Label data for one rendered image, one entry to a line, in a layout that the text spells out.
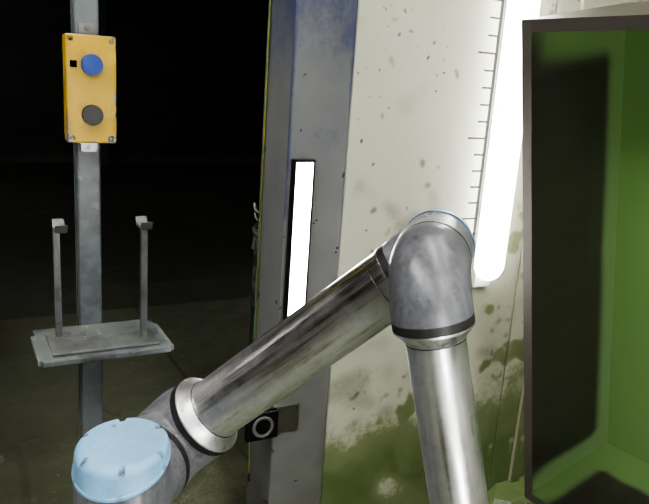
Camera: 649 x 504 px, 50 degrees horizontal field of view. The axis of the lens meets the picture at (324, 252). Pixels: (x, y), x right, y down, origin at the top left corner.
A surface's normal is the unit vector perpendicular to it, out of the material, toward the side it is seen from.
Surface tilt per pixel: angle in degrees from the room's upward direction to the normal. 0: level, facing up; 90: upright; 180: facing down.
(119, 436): 5
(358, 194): 90
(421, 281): 56
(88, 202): 90
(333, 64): 90
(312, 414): 90
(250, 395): 100
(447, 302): 64
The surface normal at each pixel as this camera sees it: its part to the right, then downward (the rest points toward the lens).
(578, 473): -0.11, -0.93
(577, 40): 0.55, 0.24
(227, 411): -0.10, 0.41
